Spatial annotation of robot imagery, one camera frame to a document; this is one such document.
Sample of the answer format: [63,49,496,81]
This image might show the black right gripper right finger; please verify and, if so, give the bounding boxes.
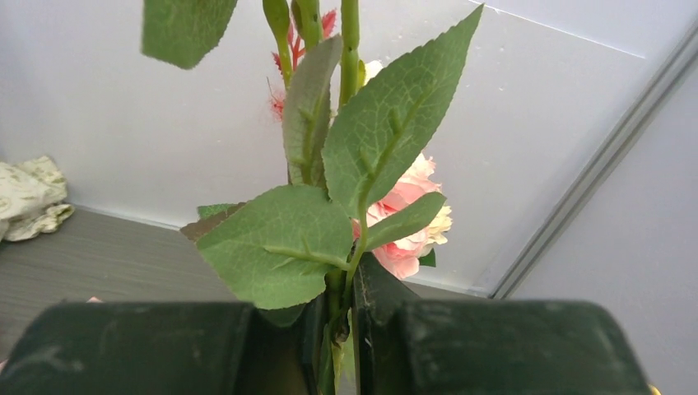
[352,253,651,394]

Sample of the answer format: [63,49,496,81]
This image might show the printed cream cloth bag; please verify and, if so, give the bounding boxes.
[1,156,75,242]

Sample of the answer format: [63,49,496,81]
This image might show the large pink peony stem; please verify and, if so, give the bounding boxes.
[365,153,453,280]

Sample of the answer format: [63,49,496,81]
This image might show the small pink roses stem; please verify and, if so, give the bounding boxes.
[140,0,486,395]

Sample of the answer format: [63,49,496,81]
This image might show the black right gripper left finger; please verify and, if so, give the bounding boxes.
[1,300,322,394]

